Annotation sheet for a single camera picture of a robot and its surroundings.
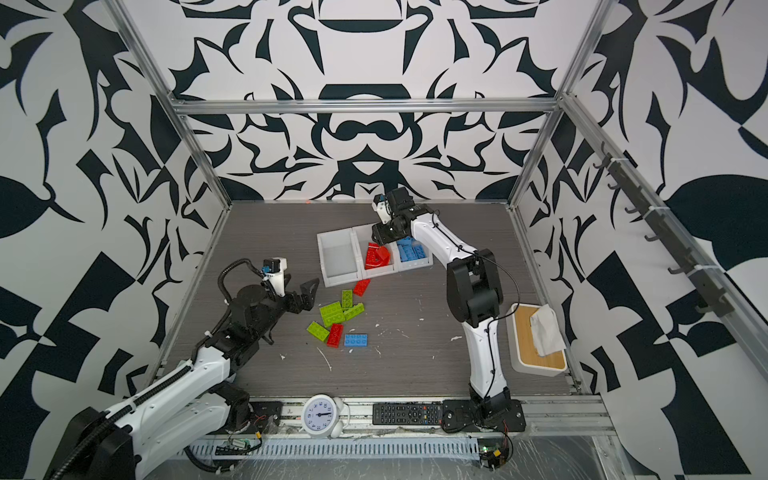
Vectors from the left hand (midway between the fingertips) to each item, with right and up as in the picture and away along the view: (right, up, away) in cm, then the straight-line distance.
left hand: (303, 273), depth 80 cm
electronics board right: (+47, -41, -9) cm, 63 cm away
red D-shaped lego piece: (+19, +3, +20) cm, 27 cm away
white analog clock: (+6, -33, -8) cm, 35 cm away
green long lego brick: (+10, -10, +13) cm, 19 cm away
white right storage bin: (+31, 0, +19) cm, 37 cm away
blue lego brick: (+29, +5, +23) cm, 37 cm away
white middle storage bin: (+14, +10, +21) cm, 28 cm away
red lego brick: (+7, -19, +7) cm, 21 cm away
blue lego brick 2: (+14, -20, +5) cm, 24 cm away
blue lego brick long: (+33, +4, +23) cm, 41 cm away
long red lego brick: (+14, -6, +16) cm, 22 cm away
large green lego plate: (+6, -14, +11) cm, 18 cm away
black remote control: (+27, -34, -6) cm, 44 cm away
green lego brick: (+3, -17, +7) cm, 19 cm away
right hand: (+20, +11, +16) cm, 28 cm away
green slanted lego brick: (+12, -13, +10) cm, 21 cm away
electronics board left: (-13, -41, -8) cm, 43 cm away
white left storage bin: (+6, +3, +21) cm, 23 cm away
